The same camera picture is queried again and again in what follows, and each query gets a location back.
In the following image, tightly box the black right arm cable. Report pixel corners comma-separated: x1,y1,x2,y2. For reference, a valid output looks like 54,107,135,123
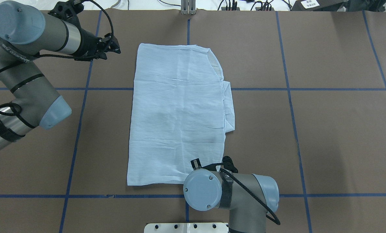
201,163,281,226

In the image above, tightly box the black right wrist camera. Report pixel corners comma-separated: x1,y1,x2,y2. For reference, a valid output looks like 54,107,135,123
222,155,238,173

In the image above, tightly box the white pedestal column base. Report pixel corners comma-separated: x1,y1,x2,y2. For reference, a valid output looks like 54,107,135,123
144,222,229,233

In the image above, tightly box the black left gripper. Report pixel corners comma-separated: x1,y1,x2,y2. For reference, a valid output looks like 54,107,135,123
78,28,121,61

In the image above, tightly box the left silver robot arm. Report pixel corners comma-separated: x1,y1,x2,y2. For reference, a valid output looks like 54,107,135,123
0,0,121,150

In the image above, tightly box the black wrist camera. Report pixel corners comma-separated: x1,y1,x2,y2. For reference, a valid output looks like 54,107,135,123
48,0,84,28
222,155,238,173

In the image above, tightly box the aluminium frame post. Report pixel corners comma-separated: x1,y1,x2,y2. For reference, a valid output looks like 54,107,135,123
181,0,197,15

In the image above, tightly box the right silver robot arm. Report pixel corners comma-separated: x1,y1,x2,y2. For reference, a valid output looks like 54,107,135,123
183,156,281,233

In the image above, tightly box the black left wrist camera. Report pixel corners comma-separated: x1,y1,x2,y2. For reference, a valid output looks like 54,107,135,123
48,0,84,28

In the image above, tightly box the light blue button-up shirt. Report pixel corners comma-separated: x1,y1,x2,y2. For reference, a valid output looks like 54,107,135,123
127,44,235,186

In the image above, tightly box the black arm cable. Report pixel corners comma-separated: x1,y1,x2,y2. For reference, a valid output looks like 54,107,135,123
0,0,114,130
201,163,281,226

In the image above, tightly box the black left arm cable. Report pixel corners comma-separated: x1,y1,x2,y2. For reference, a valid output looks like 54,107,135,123
0,0,114,130

